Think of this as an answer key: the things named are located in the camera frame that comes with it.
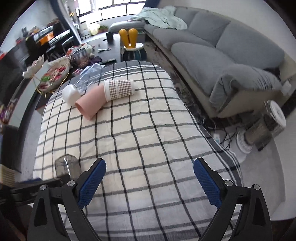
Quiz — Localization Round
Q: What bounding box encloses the plaid tablecloth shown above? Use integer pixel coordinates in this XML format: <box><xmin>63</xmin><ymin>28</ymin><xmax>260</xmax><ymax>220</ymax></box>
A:
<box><xmin>33</xmin><ymin>61</ymin><xmax>243</xmax><ymax>240</ymax></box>

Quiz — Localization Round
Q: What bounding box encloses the pink plastic cup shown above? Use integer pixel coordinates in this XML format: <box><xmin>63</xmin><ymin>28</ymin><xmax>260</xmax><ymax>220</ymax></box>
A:
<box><xmin>75</xmin><ymin>84</ymin><xmax>107</xmax><ymax>120</ymax></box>

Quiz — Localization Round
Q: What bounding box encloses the light green blanket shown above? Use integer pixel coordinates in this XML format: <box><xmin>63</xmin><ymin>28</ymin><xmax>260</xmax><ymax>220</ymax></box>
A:
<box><xmin>130</xmin><ymin>6</ymin><xmax>188</xmax><ymax>30</ymax></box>

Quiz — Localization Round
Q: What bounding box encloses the black piano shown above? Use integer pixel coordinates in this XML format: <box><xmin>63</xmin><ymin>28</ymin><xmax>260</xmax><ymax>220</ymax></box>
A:
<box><xmin>25</xmin><ymin>23</ymin><xmax>74</xmax><ymax>61</ymax></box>

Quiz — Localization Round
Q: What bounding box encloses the black remote control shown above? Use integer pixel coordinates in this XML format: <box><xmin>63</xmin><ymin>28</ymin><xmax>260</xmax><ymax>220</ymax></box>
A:
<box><xmin>99</xmin><ymin>58</ymin><xmax>117</xmax><ymax>65</ymax></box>

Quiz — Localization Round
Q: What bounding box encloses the lower candy shell bowl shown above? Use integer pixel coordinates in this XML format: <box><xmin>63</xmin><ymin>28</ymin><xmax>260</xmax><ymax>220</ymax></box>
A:
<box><xmin>38</xmin><ymin>56</ymin><xmax>71</xmax><ymax>92</ymax></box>

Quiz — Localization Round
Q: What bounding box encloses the black mug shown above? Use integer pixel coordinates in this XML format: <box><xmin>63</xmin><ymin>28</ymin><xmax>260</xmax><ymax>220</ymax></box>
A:
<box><xmin>106</xmin><ymin>32</ymin><xmax>114</xmax><ymax>43</ymax></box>

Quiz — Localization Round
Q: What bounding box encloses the upper shell bowl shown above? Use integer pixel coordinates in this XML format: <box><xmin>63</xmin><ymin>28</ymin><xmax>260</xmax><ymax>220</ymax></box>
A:
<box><xmin>22</xmin><ymin>55</ymin><xmax>44</xmax><ymax>79</ymax></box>

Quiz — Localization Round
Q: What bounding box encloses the clear grey square cup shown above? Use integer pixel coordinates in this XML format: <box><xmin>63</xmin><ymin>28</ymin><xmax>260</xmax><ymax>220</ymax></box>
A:
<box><xmin>55</xmin><ymin>154</ymin><xmax>82</xmax><ymax>180</ymax></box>

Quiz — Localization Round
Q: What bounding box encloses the white plastic cup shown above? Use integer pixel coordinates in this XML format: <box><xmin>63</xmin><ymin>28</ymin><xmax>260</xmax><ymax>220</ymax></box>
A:
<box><xmin>62</xmin><ymin>84</ymin><xmax>81</xmax><ymax>106</ymax></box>

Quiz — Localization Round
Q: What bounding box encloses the white tv cabinet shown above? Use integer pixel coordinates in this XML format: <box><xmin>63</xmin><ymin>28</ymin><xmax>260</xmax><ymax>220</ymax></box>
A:
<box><xmin>0</xmin><ymin>76</ymin><xmax>45</xmax><ymax>130</ymax></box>

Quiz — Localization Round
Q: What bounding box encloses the electric fan heater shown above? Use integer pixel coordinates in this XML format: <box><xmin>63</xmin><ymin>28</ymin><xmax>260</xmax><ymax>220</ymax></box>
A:
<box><xmin>236</xmin><ymin>100</ymin><xmax>287</xmax><ymax>154</ymax></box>

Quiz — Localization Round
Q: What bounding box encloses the right blue curtain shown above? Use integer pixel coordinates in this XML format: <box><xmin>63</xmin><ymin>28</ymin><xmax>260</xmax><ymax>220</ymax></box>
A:
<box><xmin>144</xmin><ymin>0</ymin><xmax>161</xmax><ymax>8</ymax></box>

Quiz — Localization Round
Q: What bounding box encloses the white air purifier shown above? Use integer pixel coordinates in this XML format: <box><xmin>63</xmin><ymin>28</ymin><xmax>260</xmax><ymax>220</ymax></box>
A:
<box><xmin>79</xmin><ymin>21</ymin><xmax>90</xmax><ymax>39</ymax></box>

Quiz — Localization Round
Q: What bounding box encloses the black coffee table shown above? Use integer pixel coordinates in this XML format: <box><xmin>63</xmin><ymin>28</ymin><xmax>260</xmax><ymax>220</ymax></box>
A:
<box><xmin>35</xmin><ymin>34</ymin><xmax>121</xmax><ymax>115</ymax></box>

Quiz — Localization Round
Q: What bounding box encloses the grey sectional sofa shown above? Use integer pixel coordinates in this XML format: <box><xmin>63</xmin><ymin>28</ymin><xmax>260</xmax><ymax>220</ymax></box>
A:
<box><xmin>109</xmin><ymin>7</ymin><xmax>285</xmax><ymax>118</ymax></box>

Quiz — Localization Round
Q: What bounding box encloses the black television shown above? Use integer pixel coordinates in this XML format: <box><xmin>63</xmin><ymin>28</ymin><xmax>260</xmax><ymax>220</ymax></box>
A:
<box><xmin>1</xmin><ymin>42</ymin><xmax>29</xmax><ymax>105</ymax></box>

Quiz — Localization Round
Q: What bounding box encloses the glass snack jar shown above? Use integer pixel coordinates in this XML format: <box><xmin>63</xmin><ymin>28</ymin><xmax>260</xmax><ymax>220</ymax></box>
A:
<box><xmin>70</xmin><ymin>48</ymin><xmax>89</xmax><ymax>68</ymax></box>

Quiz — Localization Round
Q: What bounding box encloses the potted plant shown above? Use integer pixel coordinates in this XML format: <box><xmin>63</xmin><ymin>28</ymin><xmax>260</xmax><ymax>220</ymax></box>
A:
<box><xmin>98</xmin><ymin>25</ymin><xmax>109</xmax><ymax>33</ymax></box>

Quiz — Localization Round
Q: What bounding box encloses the clear plastic bottle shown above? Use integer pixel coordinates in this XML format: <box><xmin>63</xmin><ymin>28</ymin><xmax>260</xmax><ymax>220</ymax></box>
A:
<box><xmin>74</xmin><ymin>63</ymin><xmax>104</xmax><ymax>95</ymax></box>

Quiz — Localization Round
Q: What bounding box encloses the checkered white cup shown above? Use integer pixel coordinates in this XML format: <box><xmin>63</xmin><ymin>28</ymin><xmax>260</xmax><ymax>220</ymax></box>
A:
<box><xmin>104</xmin><ymin>79</ymin><xmax>135</xmax><ymax>102</ymax></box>

